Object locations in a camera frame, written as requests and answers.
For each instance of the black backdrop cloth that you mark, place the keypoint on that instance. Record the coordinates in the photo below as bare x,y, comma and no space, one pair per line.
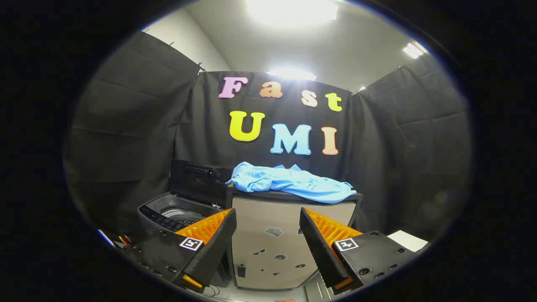
134,126

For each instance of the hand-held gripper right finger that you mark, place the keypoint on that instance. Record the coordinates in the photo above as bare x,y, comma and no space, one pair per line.
321,251

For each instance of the ceiling light above backdrop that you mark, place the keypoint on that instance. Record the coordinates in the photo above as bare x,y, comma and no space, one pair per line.
291,74

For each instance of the grey cabinet with dark top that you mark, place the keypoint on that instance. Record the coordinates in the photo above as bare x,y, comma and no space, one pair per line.
268,218

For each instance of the small rectangular ceiling light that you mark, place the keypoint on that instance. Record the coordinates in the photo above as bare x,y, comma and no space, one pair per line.
413,50

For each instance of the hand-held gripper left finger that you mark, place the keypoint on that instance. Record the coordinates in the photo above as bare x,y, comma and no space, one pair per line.
218,247

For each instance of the large ceiling light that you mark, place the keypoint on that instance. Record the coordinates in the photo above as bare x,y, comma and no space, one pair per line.
291,10

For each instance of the light blue collared shirt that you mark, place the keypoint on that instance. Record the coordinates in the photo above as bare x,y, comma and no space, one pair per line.
293,182

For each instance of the grey top-load washing machine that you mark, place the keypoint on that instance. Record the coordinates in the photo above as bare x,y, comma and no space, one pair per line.
161,214

